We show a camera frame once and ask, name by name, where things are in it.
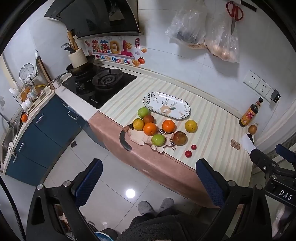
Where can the person grey slippers legs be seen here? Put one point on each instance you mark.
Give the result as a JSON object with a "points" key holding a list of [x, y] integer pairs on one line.
{"points": [[167, 224]]}

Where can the oval floral ceramic plate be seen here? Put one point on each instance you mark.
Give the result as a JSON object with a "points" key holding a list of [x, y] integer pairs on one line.
{"points": [[167, 105]]}

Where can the dark orange tangerine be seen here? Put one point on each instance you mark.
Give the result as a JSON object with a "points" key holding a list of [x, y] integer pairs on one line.
{"points": [[148, 119]]}

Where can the bright orange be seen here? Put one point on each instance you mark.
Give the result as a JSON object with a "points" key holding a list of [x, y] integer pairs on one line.
{"points": [[168, 126], [150, 129]]}

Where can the colourful wall sticker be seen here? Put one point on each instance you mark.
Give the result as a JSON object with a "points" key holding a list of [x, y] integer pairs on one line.
{"points": [[119, 49]]}

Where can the white utensil holder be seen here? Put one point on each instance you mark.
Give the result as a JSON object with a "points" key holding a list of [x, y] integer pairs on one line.
{"points": [[78, 58]]}

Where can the plastic bag with eggs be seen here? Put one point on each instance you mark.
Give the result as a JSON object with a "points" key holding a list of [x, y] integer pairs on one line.
{"points": [[221, 41]]}

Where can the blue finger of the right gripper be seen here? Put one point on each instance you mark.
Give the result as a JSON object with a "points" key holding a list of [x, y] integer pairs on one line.
{"points": [[261, 160], [285, 153]]}

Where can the red cherry tomato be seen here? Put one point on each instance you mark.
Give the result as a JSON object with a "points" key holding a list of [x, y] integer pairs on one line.
{"points": [[193, 147], [188, 154]]}

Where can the black range hood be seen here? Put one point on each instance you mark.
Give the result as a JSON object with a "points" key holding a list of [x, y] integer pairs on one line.
{"points": [[97, 17]]}

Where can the yellow-green orange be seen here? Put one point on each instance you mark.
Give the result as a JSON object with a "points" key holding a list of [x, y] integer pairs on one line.
{"points": [[138, 124]]}

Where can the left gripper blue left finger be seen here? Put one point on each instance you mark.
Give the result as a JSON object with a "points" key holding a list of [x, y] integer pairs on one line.
{"points": [[85, 181]]}

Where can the dark red apple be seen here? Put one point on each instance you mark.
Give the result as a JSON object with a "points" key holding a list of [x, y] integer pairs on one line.
{"points": [[179, 138]]}

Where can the red handled scissors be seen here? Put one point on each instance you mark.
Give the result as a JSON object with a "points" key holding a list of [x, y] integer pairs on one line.
{"points": [[235, 12]]}

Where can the orange on far counter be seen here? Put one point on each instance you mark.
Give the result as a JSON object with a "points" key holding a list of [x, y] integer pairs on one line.
{"points": [[24, 117]]}

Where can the large green apple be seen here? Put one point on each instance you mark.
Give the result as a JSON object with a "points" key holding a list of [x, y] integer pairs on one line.
{"points": [[142, 112]]}

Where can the white wall socket panel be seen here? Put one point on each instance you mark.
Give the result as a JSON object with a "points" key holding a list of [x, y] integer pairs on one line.
{"points": [[258, 85]]}

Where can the plastic bag dark contents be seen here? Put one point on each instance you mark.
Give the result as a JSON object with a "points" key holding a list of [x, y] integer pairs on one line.
{"points": [[188, 26]]}

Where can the soy sauce bottle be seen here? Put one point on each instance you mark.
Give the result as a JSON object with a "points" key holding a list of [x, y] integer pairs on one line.
{"points": [[250, 113]]}

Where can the black plug adapter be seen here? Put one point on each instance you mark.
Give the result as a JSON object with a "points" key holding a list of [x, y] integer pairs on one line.
{"points": [[275, 96]]}

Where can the black wok pan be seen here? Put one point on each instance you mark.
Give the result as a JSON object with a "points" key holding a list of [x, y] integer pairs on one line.
{"points": [[80, 70]]}

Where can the striped cat table mat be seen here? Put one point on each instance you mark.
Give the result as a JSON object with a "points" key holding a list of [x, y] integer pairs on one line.
{"points": [[162, 130]]}

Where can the small green apple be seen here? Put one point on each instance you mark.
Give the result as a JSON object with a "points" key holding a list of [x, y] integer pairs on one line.
{"points": [[158, 140]]}

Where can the blue kitchen cabinet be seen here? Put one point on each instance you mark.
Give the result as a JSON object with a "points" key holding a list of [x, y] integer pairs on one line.
{"points": [[44, 141]]}

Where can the yellow orange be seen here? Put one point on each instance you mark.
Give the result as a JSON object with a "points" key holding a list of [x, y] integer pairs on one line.
{"points": [[191, 126]]}

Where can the black gas stove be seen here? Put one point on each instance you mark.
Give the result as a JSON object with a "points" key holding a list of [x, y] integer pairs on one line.
{"points": [[99, 85]]}

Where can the brown kiwi fruit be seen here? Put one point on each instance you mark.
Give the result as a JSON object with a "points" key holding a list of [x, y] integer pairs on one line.
{"points": [[252, 129]]}

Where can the wire dish rack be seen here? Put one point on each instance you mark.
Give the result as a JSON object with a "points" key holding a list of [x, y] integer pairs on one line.
{"points": [[34, 80]]}

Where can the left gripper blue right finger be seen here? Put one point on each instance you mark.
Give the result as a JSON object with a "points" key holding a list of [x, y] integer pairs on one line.
{"points": [[214, 183]]}

